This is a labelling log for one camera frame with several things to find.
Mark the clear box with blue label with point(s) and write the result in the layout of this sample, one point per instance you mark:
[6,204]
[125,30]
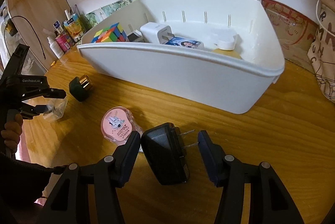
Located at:
[185,42]

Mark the brown cartoon cardboard sheet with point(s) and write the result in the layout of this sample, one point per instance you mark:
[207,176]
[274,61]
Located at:
[295,32]

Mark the person's left hand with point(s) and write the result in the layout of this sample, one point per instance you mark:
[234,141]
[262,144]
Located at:
[12,133]

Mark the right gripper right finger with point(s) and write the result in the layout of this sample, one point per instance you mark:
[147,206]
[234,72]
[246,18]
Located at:
[213,156]

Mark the black power adapter plug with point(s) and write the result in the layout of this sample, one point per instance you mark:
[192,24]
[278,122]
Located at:
[165,151]

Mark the colourful rubiks cube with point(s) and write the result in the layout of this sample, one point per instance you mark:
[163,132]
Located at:
[113,33]

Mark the pink correction tape dispenser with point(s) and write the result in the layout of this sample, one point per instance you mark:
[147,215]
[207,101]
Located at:
[117,125]

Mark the beige printed fabric bag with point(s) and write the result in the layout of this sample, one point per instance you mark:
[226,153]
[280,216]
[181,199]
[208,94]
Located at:
[321,51]

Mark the white square charger block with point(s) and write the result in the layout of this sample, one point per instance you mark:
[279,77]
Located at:
[156,33]

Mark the clear plastic small box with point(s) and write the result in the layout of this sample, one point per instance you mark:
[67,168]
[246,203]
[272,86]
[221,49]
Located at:
[55,109]

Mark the pink cylindrical can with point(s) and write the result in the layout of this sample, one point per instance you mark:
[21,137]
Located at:
[64,41]

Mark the white compact digital camera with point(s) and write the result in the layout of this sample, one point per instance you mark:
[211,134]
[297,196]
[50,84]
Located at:
[135,36]

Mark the dark green perfume bottle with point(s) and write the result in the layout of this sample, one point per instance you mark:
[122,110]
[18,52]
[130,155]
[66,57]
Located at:
[80,87]

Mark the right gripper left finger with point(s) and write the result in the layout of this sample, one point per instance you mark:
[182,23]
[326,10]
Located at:
[125,157]

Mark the small white bottle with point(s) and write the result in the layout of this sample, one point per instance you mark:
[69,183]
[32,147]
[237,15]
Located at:
[55,47]

